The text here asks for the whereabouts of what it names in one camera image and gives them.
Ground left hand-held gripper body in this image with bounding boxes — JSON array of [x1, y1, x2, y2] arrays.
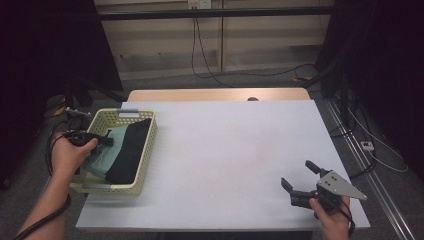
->
[[63, 107, 105, 149]]

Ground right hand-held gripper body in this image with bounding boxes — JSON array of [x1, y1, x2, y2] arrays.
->
[[289, 170, 368, 215]]

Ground black and mint underpants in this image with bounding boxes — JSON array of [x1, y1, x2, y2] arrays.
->
[[81, 118, 153, 185]]

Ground pale yellow perforated plastic basket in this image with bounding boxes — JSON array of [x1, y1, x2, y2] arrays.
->
[[69, 108, 158, 197]]

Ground person's left hand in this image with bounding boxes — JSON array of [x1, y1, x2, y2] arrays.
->
[[49, 131, 99, 183]]

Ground person's right hand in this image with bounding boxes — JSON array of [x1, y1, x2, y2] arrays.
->
[[308, 195, 351, 235]]

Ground yellow tape piece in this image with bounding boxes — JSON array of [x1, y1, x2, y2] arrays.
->
[[44, 95, 67, 118]]

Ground black metal stand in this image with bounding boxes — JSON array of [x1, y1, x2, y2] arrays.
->
[[299, 61, 356, 132], [62, 78, 129, 134]]

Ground white board table cover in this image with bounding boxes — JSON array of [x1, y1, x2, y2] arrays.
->
[[75, 99, 371, 233]]

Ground black curtain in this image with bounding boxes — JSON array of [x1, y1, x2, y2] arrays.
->
[[0, 0, 124, 191], [314, 0, 424, 181]]

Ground light wooden table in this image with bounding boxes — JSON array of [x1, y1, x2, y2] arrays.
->
[[127, 87, 311, 102]]

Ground beige wooden cabinet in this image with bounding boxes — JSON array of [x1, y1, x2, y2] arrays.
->
[[93, 0, 336, 82]]

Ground black horizontal metal bar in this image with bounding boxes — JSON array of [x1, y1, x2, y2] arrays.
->
[[98, 6, 334, 22]]

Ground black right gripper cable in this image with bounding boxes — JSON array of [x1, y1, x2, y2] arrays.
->
[[338, 199, 356, 237]]

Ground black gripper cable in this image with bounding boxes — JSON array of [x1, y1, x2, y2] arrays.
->
[[12, 119, 73, 240], [338, 199, 356, 237]]

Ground white floor cable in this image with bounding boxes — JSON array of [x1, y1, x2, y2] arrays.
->
[[346, 108, 410, 174]]

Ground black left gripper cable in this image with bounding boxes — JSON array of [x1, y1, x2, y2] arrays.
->
[[12, 119, 73, 240]]

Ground black floor cable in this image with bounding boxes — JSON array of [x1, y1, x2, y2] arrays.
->
[[199, 63, 316, 80]]

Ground black hanging power cable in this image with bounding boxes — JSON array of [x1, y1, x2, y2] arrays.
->
[[190, 16, 234, 88]]

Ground white wall socket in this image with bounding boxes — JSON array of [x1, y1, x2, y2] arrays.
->
[[187, 0, 212, 10]]

